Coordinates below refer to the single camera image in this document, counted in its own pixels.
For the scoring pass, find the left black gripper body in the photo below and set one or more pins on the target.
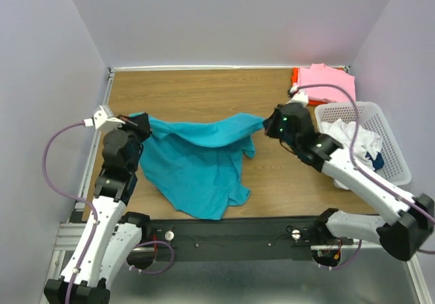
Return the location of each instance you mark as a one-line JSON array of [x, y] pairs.
[[136, 132]]

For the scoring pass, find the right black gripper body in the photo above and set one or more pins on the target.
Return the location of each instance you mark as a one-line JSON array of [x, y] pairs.
[[274, 128]]

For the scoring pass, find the teal t shirt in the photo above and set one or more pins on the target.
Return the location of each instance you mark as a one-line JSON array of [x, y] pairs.
[[198, 166]]

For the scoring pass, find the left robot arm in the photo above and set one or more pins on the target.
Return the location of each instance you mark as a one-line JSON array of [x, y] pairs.
[[110, 233]]

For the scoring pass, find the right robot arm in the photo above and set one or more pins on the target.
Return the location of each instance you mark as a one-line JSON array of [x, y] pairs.
[[403, 221]]

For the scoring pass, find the orange folded t shirt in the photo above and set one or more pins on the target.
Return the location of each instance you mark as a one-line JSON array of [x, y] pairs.
[[295, 82]]

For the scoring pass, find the pink folded t shirt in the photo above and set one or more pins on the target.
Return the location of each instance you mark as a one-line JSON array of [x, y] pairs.
[[323, 74]]

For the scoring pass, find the white t shirt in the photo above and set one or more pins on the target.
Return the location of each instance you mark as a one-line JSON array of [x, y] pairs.
[[353, 140]]

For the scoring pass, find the dark blue t shirt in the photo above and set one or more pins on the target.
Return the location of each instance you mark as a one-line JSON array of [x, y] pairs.
[[377, 162]]

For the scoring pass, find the white plastic laundry basket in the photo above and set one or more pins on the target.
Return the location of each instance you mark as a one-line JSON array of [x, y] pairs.
[[370, 117]]

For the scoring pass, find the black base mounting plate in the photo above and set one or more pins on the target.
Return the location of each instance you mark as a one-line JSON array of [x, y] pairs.
[[233, 239]]

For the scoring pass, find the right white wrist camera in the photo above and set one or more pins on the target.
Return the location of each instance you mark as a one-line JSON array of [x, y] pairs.
[[298, 96]]

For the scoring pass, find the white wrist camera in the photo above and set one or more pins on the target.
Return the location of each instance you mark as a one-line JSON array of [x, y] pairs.
[[298, 96], [103, 120]]

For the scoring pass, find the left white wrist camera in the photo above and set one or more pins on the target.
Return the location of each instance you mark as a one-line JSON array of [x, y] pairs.
[[103, 120]]

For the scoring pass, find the aluminium frame rail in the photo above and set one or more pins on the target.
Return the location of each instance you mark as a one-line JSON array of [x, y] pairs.
[[67, 238]]

